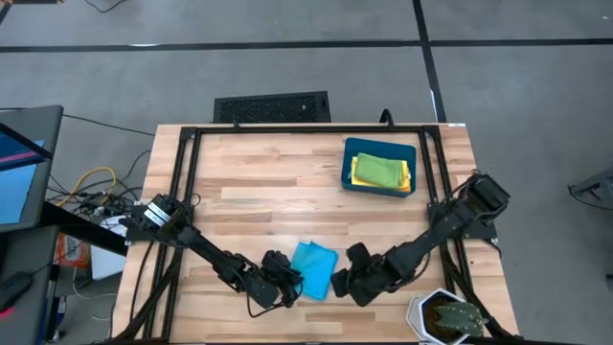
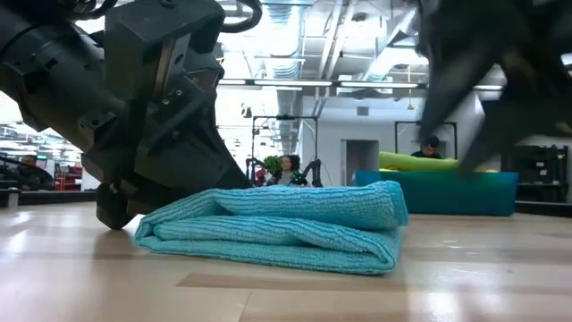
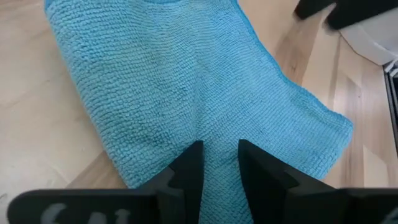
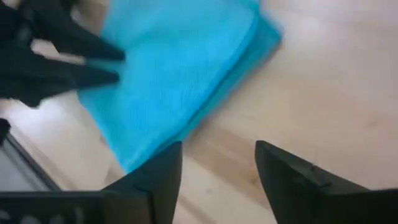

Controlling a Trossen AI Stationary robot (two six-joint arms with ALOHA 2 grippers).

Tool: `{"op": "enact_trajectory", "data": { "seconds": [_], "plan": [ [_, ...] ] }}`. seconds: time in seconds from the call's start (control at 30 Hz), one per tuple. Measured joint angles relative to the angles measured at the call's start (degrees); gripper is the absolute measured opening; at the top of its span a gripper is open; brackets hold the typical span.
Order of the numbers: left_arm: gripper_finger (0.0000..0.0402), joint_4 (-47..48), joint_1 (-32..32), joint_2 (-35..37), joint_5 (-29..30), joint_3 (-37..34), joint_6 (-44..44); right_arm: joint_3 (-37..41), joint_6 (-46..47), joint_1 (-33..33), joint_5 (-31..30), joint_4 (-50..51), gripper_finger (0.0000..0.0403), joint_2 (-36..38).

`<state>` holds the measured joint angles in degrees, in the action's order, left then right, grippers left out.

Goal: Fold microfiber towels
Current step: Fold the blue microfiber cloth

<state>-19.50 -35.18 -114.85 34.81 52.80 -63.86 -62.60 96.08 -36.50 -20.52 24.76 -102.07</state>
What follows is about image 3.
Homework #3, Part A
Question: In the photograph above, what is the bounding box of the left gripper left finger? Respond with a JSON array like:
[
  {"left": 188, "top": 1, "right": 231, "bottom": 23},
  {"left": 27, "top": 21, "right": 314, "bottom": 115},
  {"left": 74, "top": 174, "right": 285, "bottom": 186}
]
[{"left": 136, "top": 140, "right": 205, "bottom": 224}]

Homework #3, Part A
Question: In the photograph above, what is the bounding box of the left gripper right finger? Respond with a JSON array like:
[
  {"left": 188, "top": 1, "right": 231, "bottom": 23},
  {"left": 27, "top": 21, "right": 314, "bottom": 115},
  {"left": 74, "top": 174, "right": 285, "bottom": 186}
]
[{"left": 238, "top": 139, "right": 398, "bottom": 224}]

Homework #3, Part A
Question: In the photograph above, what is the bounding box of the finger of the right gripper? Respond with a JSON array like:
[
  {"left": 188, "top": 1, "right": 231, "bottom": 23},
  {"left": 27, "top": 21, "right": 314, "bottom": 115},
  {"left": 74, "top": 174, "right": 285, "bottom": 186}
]
[
  {"left": 294, "top": 0, "right": 336, "bottom": 21},
  {"left": 325, "top": 0, "right": 398, "bottom": 31}
]

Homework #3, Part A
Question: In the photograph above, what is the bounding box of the blue microfiber towel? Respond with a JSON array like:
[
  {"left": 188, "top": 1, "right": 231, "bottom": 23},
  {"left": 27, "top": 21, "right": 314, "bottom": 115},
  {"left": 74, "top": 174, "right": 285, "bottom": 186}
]
[{"left": 43, "top": 0, "right": 354, "bottom": 224}]

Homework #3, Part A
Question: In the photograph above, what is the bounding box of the white hexagonal plant pot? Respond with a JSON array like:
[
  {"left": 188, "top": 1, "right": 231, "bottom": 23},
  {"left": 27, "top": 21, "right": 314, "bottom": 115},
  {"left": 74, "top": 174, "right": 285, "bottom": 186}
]
[{"left": 338, "top": 7, "right": 398, "bottom": 66}]

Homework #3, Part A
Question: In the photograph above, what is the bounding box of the black aluminium table frame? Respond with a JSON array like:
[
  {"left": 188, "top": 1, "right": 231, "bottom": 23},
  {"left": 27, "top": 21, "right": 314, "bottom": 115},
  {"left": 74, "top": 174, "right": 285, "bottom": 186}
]
[{"left": 383, "top": 58, "right": 398, "bottom": 156}]

